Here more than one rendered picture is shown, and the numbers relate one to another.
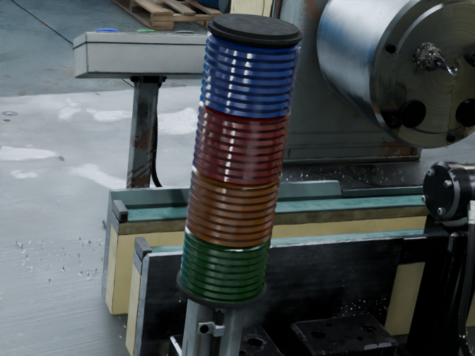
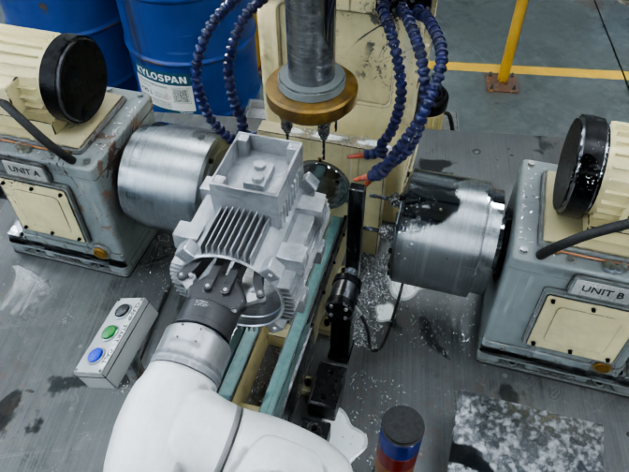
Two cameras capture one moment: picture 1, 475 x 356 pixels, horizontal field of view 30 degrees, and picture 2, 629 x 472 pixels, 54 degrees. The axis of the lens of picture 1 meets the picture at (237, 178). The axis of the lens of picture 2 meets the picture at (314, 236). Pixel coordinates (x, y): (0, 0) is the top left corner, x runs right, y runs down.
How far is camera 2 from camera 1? 0.87 m
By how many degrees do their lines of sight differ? 46
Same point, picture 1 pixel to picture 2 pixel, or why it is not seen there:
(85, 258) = not seen: hidden behind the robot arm
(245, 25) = (404, 431)
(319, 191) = not seen: hidden behind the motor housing
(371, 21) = (178, 200)
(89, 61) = (113, 383)
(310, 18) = (109, 199)
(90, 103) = not seen: outside the picture
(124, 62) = (124, 363)
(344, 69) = (168, 226)
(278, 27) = (409, 417)
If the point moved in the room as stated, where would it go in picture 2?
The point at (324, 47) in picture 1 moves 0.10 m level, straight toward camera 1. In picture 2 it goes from (139, 216) to (167, 240)
